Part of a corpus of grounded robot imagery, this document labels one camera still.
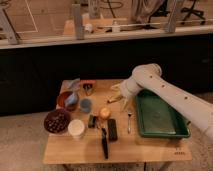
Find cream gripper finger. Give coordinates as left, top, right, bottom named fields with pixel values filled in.
left=121, top=98, right=129, bottom=110

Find yellow apple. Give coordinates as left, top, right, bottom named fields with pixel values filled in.
left=99, top=107, right=111, bottom=120

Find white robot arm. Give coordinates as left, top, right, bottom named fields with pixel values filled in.
left=108, top=63, right=213, bottom=140

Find green plastic tray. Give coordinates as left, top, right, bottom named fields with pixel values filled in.
left=135, top=90, right=190, bottom=139

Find yellow banana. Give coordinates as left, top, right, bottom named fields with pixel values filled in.
left=107, top=95, right=123, bottom=104

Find silver fork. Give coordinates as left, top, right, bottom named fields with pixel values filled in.
left=128, top=111, right=133, bottom=134

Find black rectangular block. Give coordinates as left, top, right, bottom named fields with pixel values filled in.
left=107, top=119, right=118, bottom=141

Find blue small cup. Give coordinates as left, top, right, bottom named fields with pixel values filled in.
left=80, top=98, right=92, bottom=113

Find small dark green object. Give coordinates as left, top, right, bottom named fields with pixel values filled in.
left=88, top=115, right=97, bottom=128

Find blue crumpled cloth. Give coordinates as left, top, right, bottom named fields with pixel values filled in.
left=64, top=93, right=79, bottom=107

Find wooden table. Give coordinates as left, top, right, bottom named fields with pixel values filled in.
left=42, top=78, right=193, bottom=165

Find brown bowl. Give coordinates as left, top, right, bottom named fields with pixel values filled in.
left=57, top=91, right=79, bottom=111

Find white cup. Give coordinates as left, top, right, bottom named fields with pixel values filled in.
left=68, top=119, right=85, bottom=139

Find dark bowl of nuts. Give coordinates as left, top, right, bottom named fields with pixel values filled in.
left=44, top=108, right=71, bottom=134

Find orange handled tool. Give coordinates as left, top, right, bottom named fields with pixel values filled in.
left=80, top=80, right=96, bottom=96

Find black handled knife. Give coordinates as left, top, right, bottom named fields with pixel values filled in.
left=101, top=128, right=108, bottom=159

